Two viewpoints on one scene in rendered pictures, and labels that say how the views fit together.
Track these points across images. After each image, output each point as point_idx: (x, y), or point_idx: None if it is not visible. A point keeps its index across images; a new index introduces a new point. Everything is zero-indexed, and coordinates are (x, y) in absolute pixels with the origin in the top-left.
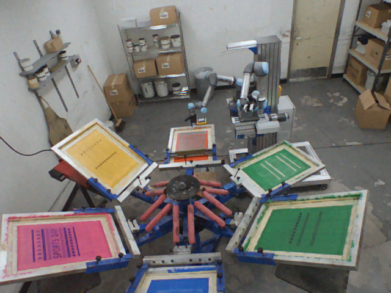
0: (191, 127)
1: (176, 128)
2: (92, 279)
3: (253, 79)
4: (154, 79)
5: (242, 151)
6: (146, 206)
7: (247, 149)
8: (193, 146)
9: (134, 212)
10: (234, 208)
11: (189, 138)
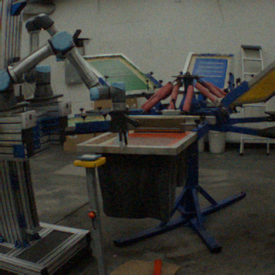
0: (127, 145)
1: (162, 146)
2: (270, 112)
3: (4, 62)
4: None
5: (19, 261)
6: (253, 263)
7: (29, 210)
8: (146, 138)
9: (274, 257)
10: (107, 248)
11: (145, 145)
